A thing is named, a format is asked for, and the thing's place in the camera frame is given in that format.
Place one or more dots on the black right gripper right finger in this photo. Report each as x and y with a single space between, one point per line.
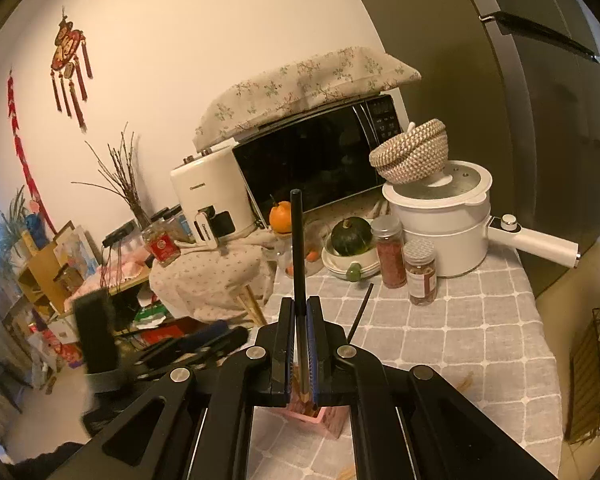
320 370

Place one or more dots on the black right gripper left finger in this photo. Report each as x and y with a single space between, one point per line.
282 355

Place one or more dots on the pink perforated utensil holder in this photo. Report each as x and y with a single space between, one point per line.
327 421

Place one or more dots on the black chopstick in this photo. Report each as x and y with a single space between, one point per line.
359 314
300 293

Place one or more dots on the glass jar with small oranges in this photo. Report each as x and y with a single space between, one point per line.
312 247

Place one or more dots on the green pumpkin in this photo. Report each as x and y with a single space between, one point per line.
351 236

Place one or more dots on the dotted beige cloth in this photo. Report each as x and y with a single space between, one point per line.
204 283

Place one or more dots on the tall red spice jar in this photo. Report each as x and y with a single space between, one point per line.
388 236

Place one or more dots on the large orange fruit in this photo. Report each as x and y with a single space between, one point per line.
279 217

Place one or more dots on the labelled spice jar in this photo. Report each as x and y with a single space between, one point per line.
421 271

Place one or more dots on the red tea tin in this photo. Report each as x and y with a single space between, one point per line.
160 244

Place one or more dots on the grey checked tablecloth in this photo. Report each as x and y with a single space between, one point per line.
483 334

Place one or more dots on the white air fryer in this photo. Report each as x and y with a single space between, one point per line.
214 199

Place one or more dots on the white electric pot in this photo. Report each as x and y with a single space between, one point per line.
452 210

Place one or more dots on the black microwave oven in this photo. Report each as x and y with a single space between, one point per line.
324 153

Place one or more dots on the dried twig bunch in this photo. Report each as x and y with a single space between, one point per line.
121 175

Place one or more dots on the floral cloth cover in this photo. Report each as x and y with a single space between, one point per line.
299 87

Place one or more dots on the red chinese knot ornament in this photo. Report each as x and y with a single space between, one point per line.
69 69

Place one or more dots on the dark refrigerator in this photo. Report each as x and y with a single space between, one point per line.
517 84

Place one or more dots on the woven rope basket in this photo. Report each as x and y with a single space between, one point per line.
413 155

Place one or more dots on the wire storage rack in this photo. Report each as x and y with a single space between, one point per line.
583 421

